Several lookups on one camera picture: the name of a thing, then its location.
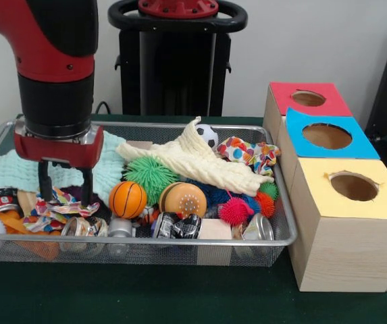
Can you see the mint green waffle cloth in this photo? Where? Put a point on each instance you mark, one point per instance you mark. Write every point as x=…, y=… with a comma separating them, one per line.
x=112, y=162

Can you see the green spiky rubber ball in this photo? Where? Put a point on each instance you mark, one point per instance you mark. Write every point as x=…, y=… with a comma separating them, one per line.
x=146, y=173

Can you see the cream waffle cloth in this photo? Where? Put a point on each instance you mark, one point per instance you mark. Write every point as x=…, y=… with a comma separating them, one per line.
x=206, y=165

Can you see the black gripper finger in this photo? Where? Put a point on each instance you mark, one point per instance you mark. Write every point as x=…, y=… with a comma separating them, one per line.
x=85, y=192
x=46, y=189

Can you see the crushed silver can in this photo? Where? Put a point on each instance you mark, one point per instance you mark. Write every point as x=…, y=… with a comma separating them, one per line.
x=262, y=229

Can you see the small toy soccer ball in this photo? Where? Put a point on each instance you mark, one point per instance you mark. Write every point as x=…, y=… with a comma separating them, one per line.
x=208, y=135

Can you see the shallow mesh bin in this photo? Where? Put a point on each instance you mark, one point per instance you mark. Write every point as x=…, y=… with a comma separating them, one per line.
x=146, y=251

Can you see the wooden box with three holes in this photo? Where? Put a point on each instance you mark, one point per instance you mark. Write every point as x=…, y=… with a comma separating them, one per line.
x=345, y=253

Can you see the orange toy basketball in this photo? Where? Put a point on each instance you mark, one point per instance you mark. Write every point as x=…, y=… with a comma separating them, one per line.
x=127, y=200

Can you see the colourful polka dot cloth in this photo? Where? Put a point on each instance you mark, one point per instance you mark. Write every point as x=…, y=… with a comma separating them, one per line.
x=61, y=211
x=244, y=152

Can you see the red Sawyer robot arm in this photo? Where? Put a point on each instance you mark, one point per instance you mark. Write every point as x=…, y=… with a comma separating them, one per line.
x=54, y=98

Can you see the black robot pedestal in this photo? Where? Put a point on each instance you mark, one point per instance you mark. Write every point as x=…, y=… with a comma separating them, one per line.
x=166, y=84

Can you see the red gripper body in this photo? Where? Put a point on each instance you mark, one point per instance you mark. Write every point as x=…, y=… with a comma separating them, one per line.
x=58, y=150

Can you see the hamburger toy ball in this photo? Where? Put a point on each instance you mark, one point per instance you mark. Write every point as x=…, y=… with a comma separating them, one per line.
x=181, y=200

